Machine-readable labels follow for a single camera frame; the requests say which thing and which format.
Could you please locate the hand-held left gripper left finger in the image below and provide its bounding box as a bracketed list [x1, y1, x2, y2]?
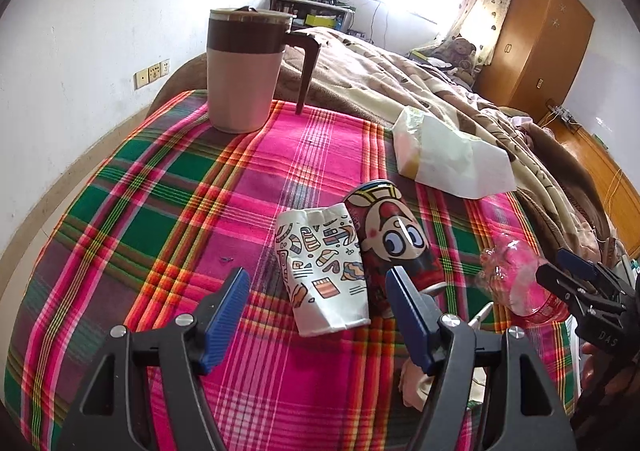
[57, 267, 251, 451]

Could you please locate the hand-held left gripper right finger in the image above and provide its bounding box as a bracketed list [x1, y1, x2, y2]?
[385, 265, 576, 451]

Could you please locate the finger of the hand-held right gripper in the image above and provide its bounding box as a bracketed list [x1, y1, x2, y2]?
[536, 262, 601, 327]
[555, 247, 631, 302]

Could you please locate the clear plastic bottle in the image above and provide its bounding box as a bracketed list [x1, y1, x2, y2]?
[475, 237, 573, 318]

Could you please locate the patterned white paper cup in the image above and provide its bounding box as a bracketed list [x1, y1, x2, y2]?
[275, 202, 371, 337]

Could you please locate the person's right hand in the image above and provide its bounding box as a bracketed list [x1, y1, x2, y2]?
[580, 340, 640, 397]

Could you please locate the red cartoon can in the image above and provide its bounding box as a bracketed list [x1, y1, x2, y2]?
[342, 180, 448, 319]

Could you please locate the plaid bed sheet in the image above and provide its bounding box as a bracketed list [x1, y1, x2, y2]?
[2, 90, 576, 451]

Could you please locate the white power strip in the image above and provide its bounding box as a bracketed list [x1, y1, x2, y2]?
[545, 104, 576, 124]

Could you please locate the white paper bag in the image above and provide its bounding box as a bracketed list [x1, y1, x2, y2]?
[391, 107, 518, 200]

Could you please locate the wooden wardrobe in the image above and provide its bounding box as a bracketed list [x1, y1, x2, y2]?
[475, 0, 596, 119]

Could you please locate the pink and brown pitcher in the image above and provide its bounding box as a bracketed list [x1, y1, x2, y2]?
[206, 6, 321, 134]

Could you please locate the brown teddy bear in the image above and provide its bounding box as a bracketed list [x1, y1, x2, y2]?
[440, 36, 478, 82]

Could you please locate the beige and brown blanket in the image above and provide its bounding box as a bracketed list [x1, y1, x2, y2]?
[150, 26, 621, 262]

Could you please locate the beige wall socket strip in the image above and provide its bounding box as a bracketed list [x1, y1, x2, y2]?
[133, 59, 171, 91]

